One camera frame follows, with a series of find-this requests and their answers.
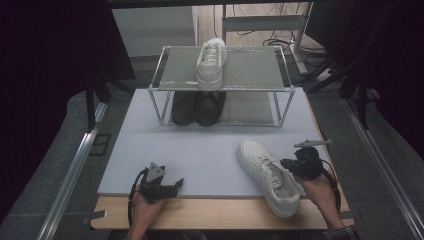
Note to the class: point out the light grey mat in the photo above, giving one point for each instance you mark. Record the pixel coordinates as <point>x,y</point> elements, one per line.
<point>166,143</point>

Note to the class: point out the black metal stand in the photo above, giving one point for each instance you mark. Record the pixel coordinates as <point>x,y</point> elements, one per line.
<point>362,106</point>
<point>90,110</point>

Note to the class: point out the aluminium rail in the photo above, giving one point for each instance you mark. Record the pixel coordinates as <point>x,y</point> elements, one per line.
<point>71,176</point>
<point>383,170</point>

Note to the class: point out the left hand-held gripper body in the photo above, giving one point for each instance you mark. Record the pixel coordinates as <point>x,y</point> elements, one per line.
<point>155,186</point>

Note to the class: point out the grey tape strip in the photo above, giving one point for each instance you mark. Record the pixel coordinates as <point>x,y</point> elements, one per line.
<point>96,216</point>
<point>346,214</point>

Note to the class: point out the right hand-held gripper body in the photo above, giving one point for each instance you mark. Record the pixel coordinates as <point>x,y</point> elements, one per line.
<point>308,163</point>

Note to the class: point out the person's right hand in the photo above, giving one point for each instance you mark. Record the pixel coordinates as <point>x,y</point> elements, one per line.
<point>321,195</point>

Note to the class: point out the dark shoe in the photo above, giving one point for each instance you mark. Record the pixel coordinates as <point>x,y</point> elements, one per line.
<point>184,108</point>
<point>208,110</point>

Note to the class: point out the white sneaker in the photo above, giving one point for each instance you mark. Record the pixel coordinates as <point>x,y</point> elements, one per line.
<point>210,75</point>
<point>253,156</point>

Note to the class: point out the person's left hand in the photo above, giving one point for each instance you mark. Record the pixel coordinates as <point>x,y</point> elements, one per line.
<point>143,213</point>

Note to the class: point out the dark curtain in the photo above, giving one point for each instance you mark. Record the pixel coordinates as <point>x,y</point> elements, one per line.
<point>400,66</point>
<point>40,83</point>

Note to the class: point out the white metal frame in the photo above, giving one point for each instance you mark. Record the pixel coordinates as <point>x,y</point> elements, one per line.
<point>263,22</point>

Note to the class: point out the metal shoe rack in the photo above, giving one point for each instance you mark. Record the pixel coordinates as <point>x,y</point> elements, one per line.
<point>253,70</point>

